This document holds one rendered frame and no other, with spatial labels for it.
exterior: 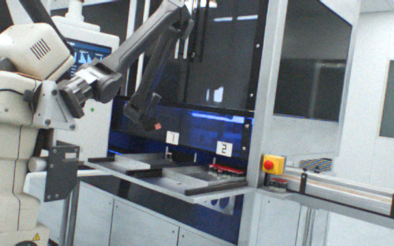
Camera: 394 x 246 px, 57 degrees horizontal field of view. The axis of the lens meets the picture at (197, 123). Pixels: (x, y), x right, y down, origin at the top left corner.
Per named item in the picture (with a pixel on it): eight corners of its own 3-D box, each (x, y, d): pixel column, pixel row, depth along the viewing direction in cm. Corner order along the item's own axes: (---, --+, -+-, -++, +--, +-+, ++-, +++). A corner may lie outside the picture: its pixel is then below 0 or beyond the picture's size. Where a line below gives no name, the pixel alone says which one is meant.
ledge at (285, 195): (272, 189, 169) (273, 185, 169) (298, 196, 160) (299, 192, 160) (256, 193, 158) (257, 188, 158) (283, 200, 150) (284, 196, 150)
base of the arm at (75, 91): (39, 87, 95) (66, 90, 87) (63, 72, 100) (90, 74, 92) (55, 114, 99) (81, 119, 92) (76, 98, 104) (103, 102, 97)
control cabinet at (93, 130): (93, 156, 231) (106, 33, 227) (107, 162, 216) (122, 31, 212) (6, 157, 197) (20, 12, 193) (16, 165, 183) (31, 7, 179)
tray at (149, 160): (163, 158, 207) (163, 152, 207) (198, 168, 190) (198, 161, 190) (114, 161, 181) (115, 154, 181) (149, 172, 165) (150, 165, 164)
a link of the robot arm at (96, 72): (70, 76, 96) (85, 87, 95) (97, 59, 102) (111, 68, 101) (72, 100, 103) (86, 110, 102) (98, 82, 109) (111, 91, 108)
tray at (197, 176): (209, 171, 185) (210, 164, 185) (253, 183, 169) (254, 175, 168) (161, 176, 159) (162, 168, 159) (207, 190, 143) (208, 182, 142)
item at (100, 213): (122, 214, 372) (132, 129, 368) (318, 304, 239) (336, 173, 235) (24, 233, 296) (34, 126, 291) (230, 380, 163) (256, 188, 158)
